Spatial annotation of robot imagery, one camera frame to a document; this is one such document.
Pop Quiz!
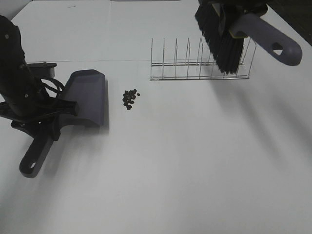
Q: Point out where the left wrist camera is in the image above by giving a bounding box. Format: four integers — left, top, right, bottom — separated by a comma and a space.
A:
27, 62, 57, 78

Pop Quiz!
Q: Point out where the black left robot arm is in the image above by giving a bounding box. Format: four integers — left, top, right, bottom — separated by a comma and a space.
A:
0, 16, 77, 141

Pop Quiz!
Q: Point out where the purple plastic dustpan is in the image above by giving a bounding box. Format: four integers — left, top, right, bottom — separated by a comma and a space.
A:
19, 69, 106, 178

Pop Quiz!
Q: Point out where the pile of coffee beans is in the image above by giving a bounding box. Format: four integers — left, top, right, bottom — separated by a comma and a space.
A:
122, 89, 140, 110

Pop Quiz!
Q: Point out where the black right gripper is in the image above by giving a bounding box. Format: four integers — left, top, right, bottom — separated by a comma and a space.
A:
198, 0, 268, 16

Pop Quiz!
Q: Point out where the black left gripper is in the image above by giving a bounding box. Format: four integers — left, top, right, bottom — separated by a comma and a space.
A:
0, 98, 79, 141

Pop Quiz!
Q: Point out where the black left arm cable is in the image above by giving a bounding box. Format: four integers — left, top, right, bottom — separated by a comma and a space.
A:
39, 77, 66, 99

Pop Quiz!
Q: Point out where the chrome wire dish rack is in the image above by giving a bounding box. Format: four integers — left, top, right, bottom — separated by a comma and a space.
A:
149, 38, 257, 81

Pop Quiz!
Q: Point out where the purple hand brush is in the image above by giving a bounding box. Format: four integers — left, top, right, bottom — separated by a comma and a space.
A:
195, 4, 303, 73

